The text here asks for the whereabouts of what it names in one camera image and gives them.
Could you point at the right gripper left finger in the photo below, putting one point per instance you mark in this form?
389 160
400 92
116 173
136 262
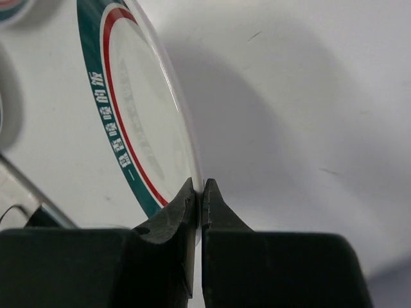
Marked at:
150 265

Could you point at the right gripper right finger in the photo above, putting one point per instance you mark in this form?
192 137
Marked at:
242 267

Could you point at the teal red ring plate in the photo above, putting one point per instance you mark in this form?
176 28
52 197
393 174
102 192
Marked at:
13 11
140 102

